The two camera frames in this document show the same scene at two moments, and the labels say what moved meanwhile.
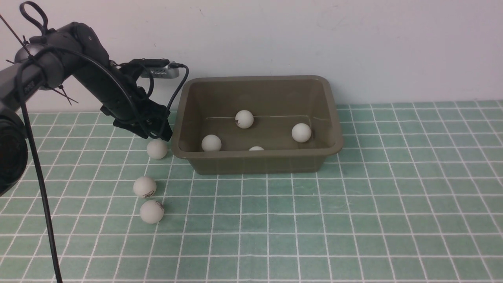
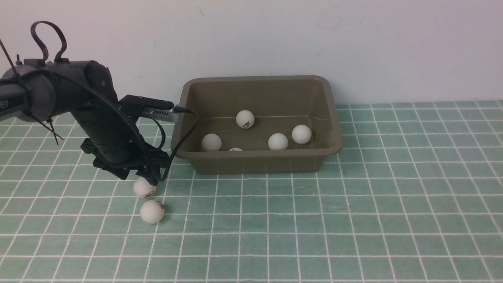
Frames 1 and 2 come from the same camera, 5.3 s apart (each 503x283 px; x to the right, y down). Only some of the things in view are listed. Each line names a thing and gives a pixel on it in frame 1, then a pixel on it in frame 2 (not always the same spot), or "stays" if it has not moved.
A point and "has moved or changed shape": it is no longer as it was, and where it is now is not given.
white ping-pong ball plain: [152, 211] stays
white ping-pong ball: [244, 118] stays
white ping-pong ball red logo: [144, 186] stays
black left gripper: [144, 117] -> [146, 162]
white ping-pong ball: [211, 142] stays
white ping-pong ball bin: [156, 149] has moved or changed shape
